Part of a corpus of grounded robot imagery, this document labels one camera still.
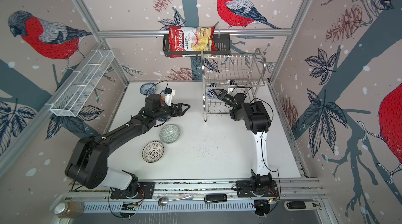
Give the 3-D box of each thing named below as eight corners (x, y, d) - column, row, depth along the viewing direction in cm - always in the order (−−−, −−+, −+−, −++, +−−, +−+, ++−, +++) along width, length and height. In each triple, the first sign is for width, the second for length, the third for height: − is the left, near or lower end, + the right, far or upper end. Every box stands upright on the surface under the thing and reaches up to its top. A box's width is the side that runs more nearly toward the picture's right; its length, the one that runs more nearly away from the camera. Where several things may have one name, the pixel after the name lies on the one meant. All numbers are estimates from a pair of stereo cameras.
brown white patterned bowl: (141, 162, 83) (139, 160, 80) (146, 143, 89) (144, 141, 87) (162, 162, 83) (161, 160, 80) (166, 143, 89) (164, 141, 87)
